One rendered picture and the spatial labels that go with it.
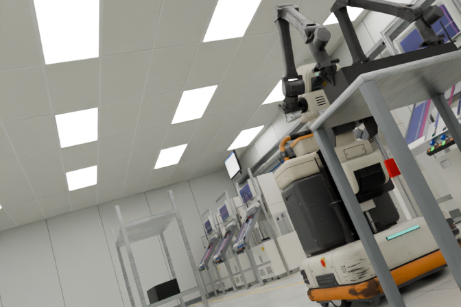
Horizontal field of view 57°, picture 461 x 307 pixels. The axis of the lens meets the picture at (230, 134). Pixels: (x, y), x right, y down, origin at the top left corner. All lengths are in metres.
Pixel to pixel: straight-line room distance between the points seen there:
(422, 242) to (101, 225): 9.43
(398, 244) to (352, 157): 0.47
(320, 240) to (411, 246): 0.46
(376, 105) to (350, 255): 0.81
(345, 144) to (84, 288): 9.13
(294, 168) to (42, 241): 9.12
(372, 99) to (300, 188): 1.01
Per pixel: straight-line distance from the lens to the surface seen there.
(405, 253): 2.15
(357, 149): 2.26
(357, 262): 2.03
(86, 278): 10.83
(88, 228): 10.99
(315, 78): 2.29
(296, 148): 2.56
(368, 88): 1.48
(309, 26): 1.84
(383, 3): 2.23
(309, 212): 2.34
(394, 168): 4.00
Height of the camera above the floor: 0.35
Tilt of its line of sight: 17 degrees up
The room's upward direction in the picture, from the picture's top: 21 degrees counter-clockwise
